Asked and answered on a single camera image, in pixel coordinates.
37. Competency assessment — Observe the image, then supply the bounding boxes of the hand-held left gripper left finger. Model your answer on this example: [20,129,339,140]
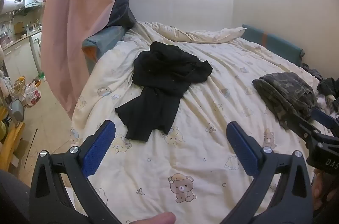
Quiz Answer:
[29,120,125,224]

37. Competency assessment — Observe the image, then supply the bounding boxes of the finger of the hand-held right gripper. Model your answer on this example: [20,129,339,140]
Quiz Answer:
[290,110,322,143]
[312,108,339,134]

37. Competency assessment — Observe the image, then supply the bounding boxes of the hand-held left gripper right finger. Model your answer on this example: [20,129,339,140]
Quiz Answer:
[216,121,314,224]

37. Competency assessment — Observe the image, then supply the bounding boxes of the black pants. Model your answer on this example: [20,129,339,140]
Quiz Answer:
[115,41,214,142]

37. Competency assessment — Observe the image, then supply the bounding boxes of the camouflage pants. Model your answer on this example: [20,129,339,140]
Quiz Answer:
[252,72,318,130]

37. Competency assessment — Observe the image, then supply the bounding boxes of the person's right hand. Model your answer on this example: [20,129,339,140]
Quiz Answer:
[313,170,326,211]

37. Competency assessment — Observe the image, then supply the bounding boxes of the person's left hand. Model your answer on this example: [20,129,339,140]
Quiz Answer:
[127,212,176,224]

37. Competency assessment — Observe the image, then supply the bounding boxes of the grey striped fluffy cloth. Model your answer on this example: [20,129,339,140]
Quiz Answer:
[316,95,339,118]

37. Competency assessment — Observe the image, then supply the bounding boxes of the dark clothing pile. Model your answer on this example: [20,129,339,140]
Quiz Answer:
[302,62,339,113]

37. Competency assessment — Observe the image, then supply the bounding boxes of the cream bear printed blanket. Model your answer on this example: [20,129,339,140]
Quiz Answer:
[69,21,339,224]

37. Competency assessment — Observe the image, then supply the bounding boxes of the wooden rack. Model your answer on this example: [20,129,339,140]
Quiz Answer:
[0,105,25,171]

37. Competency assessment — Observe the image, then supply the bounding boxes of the grey rounded gadget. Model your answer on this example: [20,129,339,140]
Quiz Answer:
[11,99,25,121]

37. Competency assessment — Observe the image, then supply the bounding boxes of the person's grey trouser leg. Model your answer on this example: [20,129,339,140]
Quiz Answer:
[0,168,31,224]

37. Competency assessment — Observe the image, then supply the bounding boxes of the pink curtain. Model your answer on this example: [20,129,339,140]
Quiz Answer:
[42,0,119,120]

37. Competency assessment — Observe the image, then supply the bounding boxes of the kitchen counter cabinets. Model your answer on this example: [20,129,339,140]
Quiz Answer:
[0,29,43,81]

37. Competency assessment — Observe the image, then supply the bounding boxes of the range hood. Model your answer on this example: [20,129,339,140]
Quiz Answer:
[20,0,44,15]

